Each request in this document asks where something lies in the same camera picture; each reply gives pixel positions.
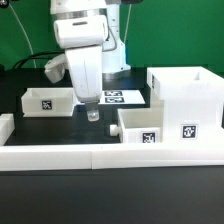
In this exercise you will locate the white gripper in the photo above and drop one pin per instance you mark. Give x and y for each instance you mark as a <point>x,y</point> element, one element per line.
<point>85,68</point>

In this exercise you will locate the white drawer box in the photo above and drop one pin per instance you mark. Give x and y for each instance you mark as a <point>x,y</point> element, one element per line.
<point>141,125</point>
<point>48,102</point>

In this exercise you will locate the white front drawer box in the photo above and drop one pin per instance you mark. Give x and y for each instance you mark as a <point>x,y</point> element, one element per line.
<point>141,125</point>

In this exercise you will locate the white drawer cabinet frame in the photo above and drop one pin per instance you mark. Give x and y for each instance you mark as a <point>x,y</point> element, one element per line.
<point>191,100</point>

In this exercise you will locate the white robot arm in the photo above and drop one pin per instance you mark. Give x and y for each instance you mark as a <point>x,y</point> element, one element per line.
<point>113,49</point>

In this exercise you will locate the white fiducial marker sheet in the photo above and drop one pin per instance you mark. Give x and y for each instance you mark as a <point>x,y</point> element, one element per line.
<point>121,97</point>

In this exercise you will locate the white U-shaped fence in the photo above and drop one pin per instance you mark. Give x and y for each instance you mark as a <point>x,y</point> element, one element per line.
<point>105,156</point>

